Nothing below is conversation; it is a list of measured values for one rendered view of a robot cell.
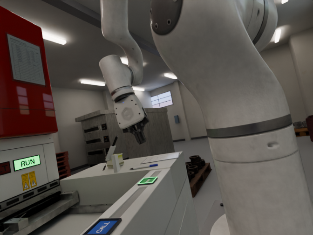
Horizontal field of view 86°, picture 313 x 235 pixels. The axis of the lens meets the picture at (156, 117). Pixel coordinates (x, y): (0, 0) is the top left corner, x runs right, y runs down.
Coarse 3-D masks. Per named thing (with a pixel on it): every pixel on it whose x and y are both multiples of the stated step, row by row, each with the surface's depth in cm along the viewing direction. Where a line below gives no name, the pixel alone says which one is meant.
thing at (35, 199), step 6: (60, 186) 89; (48, 192) 82; (54, 192) 85; (60, 192) 89; (30, 198) 75; (36, 198) 77; (42, 198) 79; (60, 198) 88; (18, 204) 69; (24, 204) 71; (30, 204) 74; (6, 210) 65; (12, 210) 67; (18, 210) 69; (0, 216) 63; (6, 216) 65; (30, 216) 73
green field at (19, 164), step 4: (36, 156) 81; (16, 160) 73; (20, 160) 74; (24, 160) 76; (28, 160) 78; (32, 160) 79; (36, 160) 81; (16, 164) 73; (20, 164) 74; (24, 164) 76; (28, 164) 77; (32, 164) 79; (36, 164) 81; (16, 168) 72; (20, 168) 74
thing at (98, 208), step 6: (96, 204) 77; (102, 204) 75; (108, 204) 74; (66, 210) 80; (72, 210) 79; (78, 210) 78; (84, 210) 77; (90, 210) 76; (96, 210) 75; (102, 210) 74
